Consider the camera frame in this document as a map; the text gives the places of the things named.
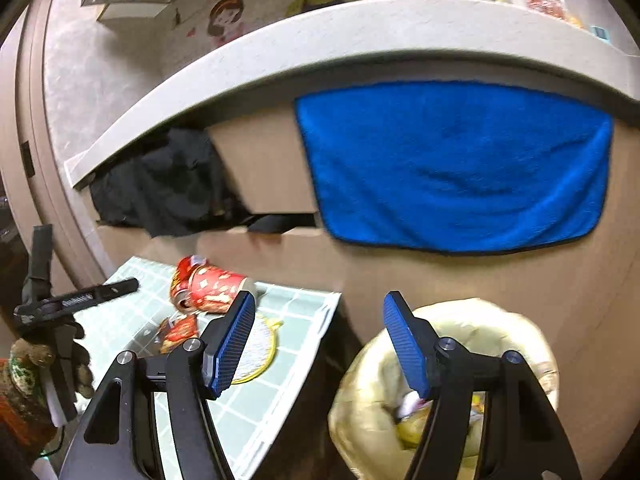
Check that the person's left hand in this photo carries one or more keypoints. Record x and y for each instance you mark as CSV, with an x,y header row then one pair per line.
x,y
82,360

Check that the red brown snack wrapper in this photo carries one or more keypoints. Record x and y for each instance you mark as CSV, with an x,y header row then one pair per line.
x,y
177,335

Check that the grey speckled countertop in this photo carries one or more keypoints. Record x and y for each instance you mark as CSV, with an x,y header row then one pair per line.
x,y
350,30

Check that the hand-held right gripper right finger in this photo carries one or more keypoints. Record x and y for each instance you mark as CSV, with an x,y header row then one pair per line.
x,y
407,350

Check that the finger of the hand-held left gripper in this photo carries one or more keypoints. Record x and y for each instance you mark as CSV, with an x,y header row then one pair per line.
x,y
90,296
42,260

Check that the trash bin with yellowish bag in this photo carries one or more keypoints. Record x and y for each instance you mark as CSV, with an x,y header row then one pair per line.
x,y
370,395

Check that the cartoon girl wall sticker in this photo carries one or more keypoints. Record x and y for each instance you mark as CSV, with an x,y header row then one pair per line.
x,y
227,17

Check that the blue towel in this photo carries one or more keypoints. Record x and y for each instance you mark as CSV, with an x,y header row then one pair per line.
x,y
450,165

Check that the red drink can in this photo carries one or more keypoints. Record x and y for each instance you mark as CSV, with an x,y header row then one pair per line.
x,y
182,280

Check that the red paper cup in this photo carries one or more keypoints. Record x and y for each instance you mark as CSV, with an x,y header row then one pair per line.
x,y
217,290

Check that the wooden cabinet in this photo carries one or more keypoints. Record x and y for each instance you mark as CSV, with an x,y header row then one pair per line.
x,y
260,170

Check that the black cloth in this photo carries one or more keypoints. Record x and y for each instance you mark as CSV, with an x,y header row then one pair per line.
x,y
160,190

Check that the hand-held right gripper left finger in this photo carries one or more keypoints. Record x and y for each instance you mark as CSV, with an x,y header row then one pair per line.
x,y
227,355

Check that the round grey yellow-rimmed coaster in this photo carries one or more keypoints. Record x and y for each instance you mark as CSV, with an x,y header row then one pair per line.
x,y
255,347

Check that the green grid table mat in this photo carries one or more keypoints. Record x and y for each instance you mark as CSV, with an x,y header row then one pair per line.
x,y
285,340

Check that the dark wall switch plate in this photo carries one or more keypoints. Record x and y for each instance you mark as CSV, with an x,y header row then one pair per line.
x,y
27,160

